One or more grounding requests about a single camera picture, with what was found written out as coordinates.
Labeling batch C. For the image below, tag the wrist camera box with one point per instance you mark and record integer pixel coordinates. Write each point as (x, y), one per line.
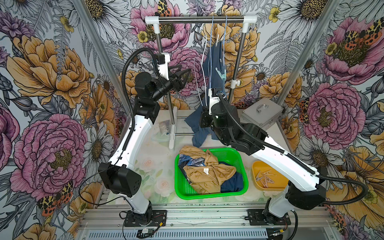
(213, 94)
(163, 60)

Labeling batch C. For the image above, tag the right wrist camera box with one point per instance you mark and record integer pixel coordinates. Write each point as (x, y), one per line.
(213, 94)

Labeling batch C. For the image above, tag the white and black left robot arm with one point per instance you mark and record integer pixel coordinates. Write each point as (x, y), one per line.
(118, 173)

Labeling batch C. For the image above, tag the crumpled plastic packet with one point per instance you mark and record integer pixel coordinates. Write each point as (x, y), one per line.
(165, 128)

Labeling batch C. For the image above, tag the teal plastic clothespin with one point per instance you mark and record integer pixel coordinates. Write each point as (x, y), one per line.
(223, 75)

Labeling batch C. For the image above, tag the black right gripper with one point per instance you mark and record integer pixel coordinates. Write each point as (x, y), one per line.
(205, 115)

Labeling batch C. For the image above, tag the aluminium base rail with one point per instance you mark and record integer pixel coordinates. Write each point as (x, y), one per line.
(207, 222)

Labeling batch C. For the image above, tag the light blue t-shirt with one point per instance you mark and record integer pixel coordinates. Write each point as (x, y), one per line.
(214, 69)

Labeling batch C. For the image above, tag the blue hanger of light shirt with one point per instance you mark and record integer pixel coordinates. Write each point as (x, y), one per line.
(211, 53)

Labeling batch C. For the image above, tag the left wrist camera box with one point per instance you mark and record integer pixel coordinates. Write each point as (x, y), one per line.
(163, 60)

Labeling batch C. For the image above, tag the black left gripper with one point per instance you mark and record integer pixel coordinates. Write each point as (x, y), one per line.
(179, 83)

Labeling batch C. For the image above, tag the metal clothes rack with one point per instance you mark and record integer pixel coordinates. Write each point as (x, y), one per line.
(156, 21)

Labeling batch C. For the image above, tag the green perforated plastic basket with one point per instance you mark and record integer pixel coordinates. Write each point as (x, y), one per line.
(227, 156)

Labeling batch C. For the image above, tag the tan tank top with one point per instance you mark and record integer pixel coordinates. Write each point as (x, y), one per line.
(202, 170)

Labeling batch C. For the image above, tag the dark blue t-shirt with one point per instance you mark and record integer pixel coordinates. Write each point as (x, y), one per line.
(234, 184)

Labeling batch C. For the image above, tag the yellow plastic tray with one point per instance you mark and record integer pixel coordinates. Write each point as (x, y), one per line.
(280, 181)

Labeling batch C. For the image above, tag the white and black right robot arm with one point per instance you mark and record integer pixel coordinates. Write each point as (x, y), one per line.
(304, 190)

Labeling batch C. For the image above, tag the silver metal case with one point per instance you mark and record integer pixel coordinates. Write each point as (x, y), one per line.
(264, 113)

